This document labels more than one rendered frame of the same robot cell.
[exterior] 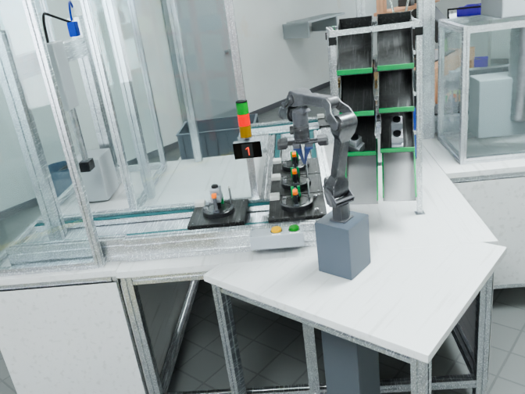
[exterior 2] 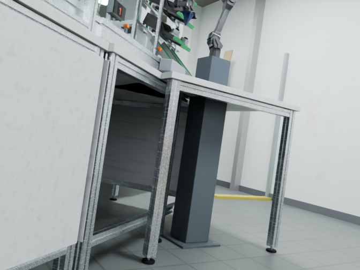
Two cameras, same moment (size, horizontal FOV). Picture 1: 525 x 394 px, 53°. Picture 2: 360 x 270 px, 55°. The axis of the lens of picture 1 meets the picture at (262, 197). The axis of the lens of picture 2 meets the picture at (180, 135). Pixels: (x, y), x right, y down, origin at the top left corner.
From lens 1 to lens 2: 253 cm
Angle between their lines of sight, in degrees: 78
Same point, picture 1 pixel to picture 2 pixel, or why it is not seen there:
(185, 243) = (134, 49)
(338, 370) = (205, 168)
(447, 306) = not seen: hidden behind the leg
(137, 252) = (108, 38)
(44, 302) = (29, 47)
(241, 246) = not seen: hidden behind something
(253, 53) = not seen: outside the picture
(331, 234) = (220, 64)
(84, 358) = (39, 168)
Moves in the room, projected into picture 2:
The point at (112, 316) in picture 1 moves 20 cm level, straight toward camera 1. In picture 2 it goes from (88, 103) to (149, 112)
